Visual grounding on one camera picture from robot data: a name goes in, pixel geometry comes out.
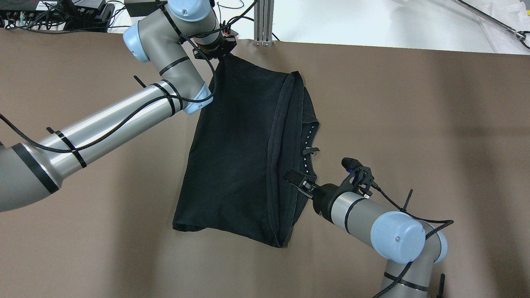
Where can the dark navy printed t-shirt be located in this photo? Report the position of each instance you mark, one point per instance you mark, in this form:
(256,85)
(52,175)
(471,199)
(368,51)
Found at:
(260,125)

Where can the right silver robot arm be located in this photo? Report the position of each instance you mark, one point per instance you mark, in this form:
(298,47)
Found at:
(411,245)

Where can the aluminium frame post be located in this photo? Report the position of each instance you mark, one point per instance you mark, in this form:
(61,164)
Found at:
(263,21)

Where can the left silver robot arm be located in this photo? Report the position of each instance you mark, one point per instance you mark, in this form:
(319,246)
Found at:
(32,171)

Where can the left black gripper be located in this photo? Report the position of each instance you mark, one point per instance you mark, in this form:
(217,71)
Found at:
(216,50)

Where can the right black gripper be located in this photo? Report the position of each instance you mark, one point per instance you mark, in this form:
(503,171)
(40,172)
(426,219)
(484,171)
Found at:
(324,199)

